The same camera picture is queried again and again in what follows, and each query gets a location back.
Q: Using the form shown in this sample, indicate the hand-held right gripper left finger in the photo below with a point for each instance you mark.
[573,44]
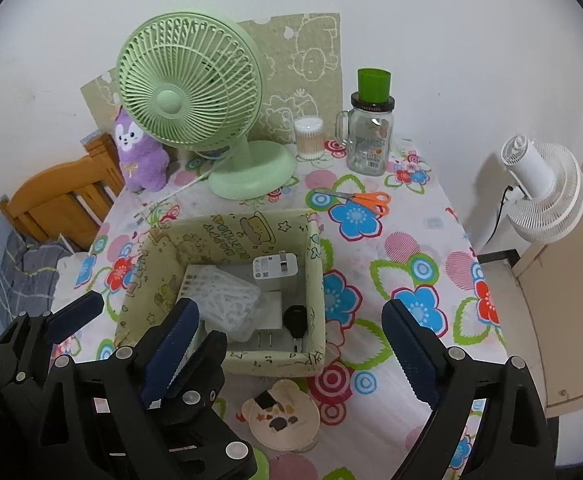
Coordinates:
[171,350]

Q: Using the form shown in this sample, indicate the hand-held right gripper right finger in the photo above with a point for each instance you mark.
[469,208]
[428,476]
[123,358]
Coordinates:
[411,345]

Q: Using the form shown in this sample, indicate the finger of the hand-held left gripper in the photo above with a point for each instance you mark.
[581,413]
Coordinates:
[204,375]
[76,310]

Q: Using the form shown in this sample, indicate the yellow printed fabric storage box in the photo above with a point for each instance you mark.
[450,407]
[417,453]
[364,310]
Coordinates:
[141,290]

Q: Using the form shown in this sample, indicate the white plastic basket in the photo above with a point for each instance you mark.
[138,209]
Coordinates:
[226,305]

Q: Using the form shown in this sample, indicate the white charger plug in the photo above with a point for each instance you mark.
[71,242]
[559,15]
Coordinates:
[271,310]

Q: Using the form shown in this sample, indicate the black plug adapter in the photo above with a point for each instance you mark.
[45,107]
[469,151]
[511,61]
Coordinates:
[294,320]

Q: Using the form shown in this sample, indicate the white power adapter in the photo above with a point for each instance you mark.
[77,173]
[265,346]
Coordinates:
[271,267]

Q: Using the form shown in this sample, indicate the grey plaid bedding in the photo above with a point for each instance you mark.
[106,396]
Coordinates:
[31,265]

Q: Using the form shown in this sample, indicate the wooden chair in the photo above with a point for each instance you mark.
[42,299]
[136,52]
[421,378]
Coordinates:
[51,200]

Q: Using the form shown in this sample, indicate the purple plush toy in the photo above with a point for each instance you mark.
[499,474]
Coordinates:
[139,160]

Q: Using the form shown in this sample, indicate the beige wooden panel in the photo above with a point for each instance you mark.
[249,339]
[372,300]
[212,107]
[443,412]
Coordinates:
[571,310]

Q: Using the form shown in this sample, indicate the glass jar mug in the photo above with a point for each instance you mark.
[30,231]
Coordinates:
[369,145]

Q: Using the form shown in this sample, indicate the white clip fan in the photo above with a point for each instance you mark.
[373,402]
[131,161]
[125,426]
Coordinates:
[546,185]

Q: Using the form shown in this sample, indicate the green desk fan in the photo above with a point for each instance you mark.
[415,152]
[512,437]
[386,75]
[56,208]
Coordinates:
[166,100]

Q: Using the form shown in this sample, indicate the cotton swab container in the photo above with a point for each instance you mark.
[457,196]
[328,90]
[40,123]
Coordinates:
[309,140]

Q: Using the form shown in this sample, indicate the green plastic cup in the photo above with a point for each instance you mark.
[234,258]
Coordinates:
[374,82]

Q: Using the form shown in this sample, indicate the beige cartoon printed board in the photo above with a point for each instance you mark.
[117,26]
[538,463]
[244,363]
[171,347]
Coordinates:
[311,50]

